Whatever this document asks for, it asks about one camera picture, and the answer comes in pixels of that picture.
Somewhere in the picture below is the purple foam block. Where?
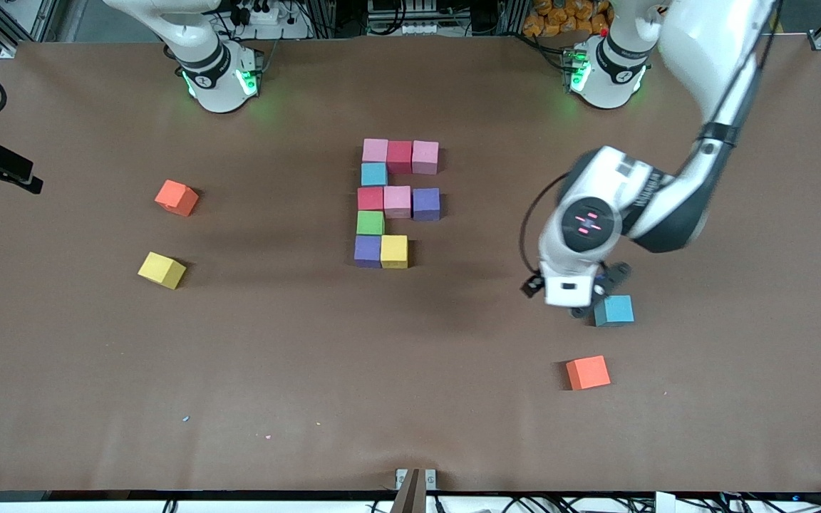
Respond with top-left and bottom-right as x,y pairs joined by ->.
353,235 -> 383,269
412,187 -> 441,222

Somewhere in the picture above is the yellow foam block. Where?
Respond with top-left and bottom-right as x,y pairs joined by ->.
138,252 -> 187,290
380,234 -> 410,270

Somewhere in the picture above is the orange foam block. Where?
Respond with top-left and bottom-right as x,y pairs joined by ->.
566,355 -> 611,391
155,179 -> 200,217

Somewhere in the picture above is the brown paper table cover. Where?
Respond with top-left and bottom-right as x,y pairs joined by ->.
0,34 -> 821,494

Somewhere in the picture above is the orange lumpy bag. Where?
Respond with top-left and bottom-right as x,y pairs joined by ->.
523,0 -> 614,38

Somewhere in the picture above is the grey electronics box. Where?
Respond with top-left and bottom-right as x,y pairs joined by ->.
364,0 -> 447,36

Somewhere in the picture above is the white power strip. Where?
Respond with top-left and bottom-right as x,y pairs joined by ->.
229,0 -> 311,40

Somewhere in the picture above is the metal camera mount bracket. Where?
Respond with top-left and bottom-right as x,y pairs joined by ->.
395,468 -> 438,513

